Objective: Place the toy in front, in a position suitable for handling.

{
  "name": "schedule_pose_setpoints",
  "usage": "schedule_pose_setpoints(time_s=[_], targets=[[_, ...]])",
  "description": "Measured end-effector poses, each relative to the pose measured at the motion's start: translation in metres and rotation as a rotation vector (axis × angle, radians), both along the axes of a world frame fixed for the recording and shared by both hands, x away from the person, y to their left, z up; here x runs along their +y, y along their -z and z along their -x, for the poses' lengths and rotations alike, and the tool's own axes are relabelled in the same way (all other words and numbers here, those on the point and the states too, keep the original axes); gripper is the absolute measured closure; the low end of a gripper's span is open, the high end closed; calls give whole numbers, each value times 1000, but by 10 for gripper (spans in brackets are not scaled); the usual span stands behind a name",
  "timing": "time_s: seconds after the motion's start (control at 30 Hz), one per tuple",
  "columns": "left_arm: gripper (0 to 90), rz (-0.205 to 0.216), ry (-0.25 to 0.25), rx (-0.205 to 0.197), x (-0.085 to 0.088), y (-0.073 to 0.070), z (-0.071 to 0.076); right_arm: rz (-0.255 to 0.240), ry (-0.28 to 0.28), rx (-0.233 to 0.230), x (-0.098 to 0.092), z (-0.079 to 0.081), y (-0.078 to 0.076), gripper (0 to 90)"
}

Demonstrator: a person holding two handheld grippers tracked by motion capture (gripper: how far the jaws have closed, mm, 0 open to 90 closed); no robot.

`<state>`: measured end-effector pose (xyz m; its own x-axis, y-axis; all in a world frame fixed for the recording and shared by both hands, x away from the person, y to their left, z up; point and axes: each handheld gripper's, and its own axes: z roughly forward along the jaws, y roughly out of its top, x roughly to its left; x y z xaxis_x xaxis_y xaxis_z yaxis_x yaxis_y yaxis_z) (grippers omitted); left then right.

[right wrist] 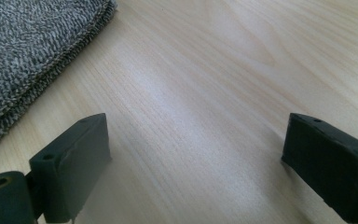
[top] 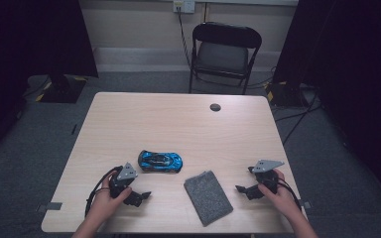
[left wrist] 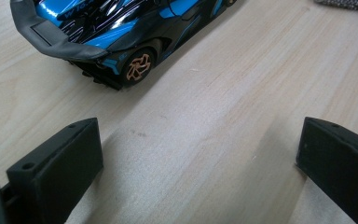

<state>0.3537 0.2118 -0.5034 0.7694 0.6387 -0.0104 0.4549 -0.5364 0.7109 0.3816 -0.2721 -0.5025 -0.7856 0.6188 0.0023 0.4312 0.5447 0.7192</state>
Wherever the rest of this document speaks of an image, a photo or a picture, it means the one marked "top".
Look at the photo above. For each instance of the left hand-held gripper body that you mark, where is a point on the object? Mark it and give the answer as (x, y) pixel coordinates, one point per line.
(125, 173)

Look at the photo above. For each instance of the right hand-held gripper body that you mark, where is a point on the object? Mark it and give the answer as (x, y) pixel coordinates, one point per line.
(266, 165)

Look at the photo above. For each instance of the grey cloth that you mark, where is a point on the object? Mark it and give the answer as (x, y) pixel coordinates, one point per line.
(208, 198)

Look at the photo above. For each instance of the blue toy car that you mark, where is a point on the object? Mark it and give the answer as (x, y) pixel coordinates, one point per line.
(160, 161)

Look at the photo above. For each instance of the person's left hand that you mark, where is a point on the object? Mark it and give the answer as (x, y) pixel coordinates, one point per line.
(105, 206)

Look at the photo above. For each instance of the person's right hand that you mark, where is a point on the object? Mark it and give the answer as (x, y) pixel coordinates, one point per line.
(281, 201)

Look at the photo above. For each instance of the grey tape strip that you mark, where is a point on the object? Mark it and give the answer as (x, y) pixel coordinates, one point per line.
(51, 206)
(307, 205)

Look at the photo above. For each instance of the small black floor object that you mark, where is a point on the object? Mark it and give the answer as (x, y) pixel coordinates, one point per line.
(74, 129)

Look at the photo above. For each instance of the black stand base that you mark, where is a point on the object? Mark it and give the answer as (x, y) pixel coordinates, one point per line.
(63, 91)
(286, 95)

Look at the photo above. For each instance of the black folding chair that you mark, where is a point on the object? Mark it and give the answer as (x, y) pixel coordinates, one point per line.
(223, 58)

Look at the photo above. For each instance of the black curtain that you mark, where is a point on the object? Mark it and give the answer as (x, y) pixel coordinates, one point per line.
(29, 49)
(354, 66)

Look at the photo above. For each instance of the white wall socket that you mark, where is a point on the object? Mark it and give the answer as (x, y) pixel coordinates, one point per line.
(184, 6)

